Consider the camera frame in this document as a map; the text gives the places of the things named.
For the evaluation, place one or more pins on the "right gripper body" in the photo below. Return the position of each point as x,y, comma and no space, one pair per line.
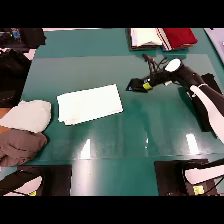
140,84

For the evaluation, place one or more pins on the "white T-shirt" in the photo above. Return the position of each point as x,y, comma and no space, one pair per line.
89,104

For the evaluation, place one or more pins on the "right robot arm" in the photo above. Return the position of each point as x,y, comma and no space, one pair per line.
203,96

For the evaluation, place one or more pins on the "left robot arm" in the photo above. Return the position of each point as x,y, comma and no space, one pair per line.
20,184

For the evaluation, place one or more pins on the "white garment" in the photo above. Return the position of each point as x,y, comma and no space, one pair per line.
145,36

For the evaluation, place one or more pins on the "red garment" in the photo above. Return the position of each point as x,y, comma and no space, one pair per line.
179,37

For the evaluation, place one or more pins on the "cream garment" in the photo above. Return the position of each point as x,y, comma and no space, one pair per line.
26,116

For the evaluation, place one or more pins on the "brown garment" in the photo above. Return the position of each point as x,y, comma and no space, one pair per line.
20,146

